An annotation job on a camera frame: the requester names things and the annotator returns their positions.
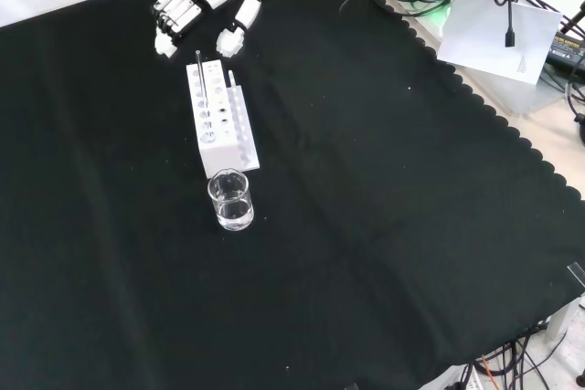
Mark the pale board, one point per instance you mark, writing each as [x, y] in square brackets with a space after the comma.
[525, 98]

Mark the white paper sheet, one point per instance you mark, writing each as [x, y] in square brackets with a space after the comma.
[484, 43]

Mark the white test tube rack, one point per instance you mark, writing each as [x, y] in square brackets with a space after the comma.
[219, 152]

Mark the black power adapter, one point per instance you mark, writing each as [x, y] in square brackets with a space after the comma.
[566, 49]

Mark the small clear glass beaker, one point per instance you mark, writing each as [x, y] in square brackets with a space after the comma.
[230, 221]

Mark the white table leg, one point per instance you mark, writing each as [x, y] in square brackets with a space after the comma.
[560, 323]

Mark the clear glass rod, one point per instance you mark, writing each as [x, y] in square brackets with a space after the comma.
[201, 79]

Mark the clear cloth clip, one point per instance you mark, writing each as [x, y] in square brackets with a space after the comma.
[577, 271]
[352, 386]

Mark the black bench cloth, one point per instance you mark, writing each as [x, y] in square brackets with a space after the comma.
[365, 180]

